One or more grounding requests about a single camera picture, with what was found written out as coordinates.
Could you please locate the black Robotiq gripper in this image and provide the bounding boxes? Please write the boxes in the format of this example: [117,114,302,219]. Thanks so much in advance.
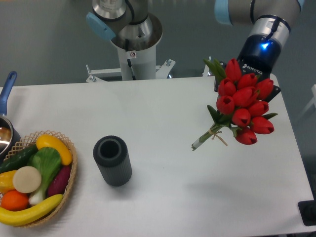
[214,35,281,92]

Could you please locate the red tulip bouquet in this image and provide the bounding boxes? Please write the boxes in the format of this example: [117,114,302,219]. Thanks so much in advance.
[192,58,280,151]

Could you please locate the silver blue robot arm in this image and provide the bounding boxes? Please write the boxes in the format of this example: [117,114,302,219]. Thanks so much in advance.
[86,0,304,80]

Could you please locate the dark grey ribbed vase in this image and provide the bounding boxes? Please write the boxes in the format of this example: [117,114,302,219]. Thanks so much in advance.
[93,135,132,187]

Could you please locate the black device table edge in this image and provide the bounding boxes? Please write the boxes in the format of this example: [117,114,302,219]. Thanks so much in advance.
[298,200,316,226]

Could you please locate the green bok choy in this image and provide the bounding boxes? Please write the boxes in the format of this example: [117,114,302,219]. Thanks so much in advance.
[27,147,61,206]

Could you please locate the purple sweet potato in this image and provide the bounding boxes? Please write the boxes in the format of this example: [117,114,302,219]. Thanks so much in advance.
[47,166,71,197]

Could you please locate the woven wicker basket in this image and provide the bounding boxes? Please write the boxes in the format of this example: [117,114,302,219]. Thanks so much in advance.
[0,130,78,227]

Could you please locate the green cucumber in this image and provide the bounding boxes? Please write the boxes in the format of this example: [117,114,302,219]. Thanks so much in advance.
[0,144,38,173]

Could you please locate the beige round disc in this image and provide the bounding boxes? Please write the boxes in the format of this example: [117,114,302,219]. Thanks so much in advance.
[12,166,41,194]

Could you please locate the yellow pepper left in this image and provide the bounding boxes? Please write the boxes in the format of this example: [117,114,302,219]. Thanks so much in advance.
[0,170,17,194]

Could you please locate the orange fruit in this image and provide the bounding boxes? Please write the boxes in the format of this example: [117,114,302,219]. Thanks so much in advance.
[1,190,29,211]

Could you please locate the yellow banana front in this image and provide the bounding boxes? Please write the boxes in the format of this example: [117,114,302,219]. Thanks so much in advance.
[0,194,63,227]

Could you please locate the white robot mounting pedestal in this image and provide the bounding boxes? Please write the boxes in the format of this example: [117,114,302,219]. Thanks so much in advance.
[86,45,176,82]

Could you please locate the blue handled saucepan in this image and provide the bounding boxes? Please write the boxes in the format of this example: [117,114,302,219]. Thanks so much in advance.
[0,71,20,163]

